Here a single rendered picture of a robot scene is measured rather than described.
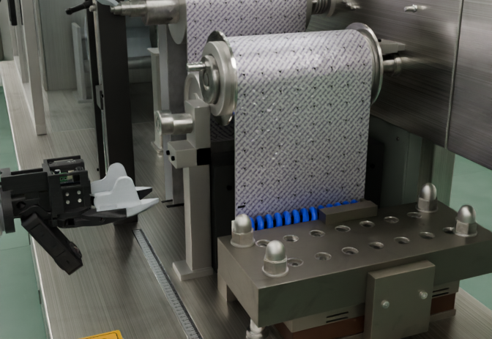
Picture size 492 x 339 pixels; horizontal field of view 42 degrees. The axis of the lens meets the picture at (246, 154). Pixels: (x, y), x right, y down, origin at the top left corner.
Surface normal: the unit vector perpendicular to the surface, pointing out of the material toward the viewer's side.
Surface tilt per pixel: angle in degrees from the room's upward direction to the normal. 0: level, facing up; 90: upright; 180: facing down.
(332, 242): 0
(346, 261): 0
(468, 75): 90
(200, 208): 90
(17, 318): 0
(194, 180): 90
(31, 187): 90
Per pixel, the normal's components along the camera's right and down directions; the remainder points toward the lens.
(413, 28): -0.93, 0.12
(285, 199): 0.37, 0.31
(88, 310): 0.00, -0.94
